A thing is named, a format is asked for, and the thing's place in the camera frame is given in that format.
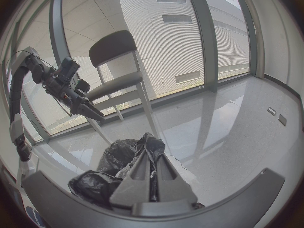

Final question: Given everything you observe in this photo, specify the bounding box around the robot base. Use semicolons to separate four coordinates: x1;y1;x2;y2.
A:
1;151;45;228

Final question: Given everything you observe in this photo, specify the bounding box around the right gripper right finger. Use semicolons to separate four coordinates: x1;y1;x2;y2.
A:
155;152;198;205

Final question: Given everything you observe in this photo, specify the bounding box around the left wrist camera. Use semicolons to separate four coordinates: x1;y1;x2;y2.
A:
76;78;91;94

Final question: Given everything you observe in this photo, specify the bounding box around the grey chair with white legs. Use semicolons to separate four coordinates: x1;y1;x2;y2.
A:
85;30;158;147

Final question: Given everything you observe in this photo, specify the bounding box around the window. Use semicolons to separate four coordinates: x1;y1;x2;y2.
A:
0;0;265;142

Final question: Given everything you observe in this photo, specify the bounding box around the black plastic bag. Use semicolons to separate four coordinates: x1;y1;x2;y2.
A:
68;139;144;210

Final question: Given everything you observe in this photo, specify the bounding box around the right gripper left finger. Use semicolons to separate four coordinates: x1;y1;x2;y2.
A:
110;150;151;210

